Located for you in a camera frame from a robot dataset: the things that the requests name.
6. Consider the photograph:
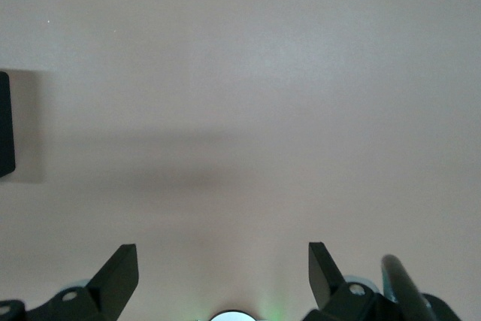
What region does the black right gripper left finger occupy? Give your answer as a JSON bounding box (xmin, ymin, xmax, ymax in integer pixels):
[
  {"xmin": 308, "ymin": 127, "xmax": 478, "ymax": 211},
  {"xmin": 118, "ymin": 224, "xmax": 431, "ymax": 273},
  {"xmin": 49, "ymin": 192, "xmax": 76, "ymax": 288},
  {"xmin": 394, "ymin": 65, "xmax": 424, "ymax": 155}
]
[{"xmin": 26, "ymin": 244, "xmax": 139, "ymax": 321}]

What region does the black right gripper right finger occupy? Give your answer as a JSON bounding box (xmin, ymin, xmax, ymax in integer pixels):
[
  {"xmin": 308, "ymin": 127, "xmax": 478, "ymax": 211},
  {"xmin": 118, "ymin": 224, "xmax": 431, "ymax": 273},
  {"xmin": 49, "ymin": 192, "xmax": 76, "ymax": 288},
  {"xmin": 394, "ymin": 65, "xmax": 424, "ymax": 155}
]
[{"xmin": 302, "ymin": 241, "xmax": 399, "ymax": 321}]

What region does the black plastic box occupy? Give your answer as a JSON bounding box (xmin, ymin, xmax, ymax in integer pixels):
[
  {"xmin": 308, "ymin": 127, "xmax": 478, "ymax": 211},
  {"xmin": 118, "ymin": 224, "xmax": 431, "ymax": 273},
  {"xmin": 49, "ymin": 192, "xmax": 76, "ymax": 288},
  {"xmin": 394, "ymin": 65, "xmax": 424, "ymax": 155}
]
[{"xmin": 0, "ymin": 71, "xmax": 17, "ymax": 179}]

